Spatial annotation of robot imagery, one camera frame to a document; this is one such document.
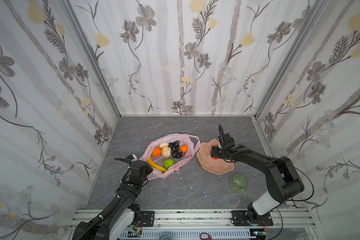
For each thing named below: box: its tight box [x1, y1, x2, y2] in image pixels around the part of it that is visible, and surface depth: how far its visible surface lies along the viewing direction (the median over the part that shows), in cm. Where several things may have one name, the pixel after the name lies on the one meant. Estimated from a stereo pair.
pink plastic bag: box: [139, 133, 201, 179], surface depth 92 cm
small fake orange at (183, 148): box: [180, 144, 188, 153], surface depth 100 cm
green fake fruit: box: [163, 158, 175, 170], surface depth 90 cm
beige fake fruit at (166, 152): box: [161, 146, 172, 159], surface depth 95 cm
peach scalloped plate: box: [196, 138, 235, 175], surface depth 95 cm
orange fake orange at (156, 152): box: [151, 147, 162, 158], surface depth 95 cm
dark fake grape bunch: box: [168, 140, 183, 159], surface depth 99 cm
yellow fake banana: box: [147, 156, 167, 173], surface depth 92 cm
